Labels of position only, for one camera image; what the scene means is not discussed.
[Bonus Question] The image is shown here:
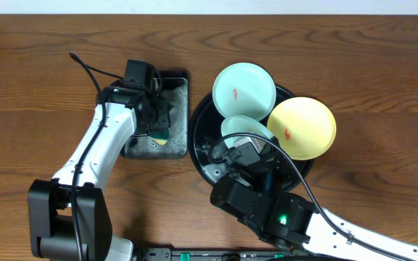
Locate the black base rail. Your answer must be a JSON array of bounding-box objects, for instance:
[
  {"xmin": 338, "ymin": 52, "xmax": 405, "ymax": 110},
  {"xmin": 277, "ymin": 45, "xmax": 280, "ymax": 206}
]
[{"xmin": 131, "ymin": 247, "xmax": 308, "ymax": 261}]

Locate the yellow plate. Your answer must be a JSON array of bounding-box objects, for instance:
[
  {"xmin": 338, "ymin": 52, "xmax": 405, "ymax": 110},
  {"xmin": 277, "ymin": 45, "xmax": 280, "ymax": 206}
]
[{"xmin": 267, "ymin": 97, "xmax": 337, "ymax": 160}]

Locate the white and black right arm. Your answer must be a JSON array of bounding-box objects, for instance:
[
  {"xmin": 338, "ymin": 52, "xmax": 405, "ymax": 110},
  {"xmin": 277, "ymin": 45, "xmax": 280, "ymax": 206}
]
[{"xmin": 210, "ymin": 174, "xmax": 418, "ymax": 260}]

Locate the mint green plate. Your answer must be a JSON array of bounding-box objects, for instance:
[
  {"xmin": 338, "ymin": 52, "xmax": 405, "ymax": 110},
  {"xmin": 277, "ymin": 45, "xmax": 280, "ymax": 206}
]
[
  {"xmin": 212, "ymin": 62, "xmax": 276, "ymax": 121},
  {"xmin": 221, "ymin": 115, "xmax": 274, "ymax": 139}
]

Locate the green and yellow sponge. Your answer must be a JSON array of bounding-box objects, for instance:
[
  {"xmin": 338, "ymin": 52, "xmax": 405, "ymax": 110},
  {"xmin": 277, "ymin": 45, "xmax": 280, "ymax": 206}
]
[{"xmin": 149, "ymin": 128, "xmax": 170, "ymax": 146}]

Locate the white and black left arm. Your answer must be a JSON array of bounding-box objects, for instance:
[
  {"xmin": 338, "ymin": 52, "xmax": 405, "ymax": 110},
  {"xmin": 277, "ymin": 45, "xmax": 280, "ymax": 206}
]
[{"xmin": 28, "ymin": 86, "xmax": 173, "ymax": 260}]

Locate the black rectangular soapy water tray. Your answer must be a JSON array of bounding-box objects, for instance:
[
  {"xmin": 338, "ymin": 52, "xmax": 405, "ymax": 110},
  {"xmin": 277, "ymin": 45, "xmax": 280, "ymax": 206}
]
[{"xmin": 120, "ymin": 70, "xmax": 189, "ymax": 159}]

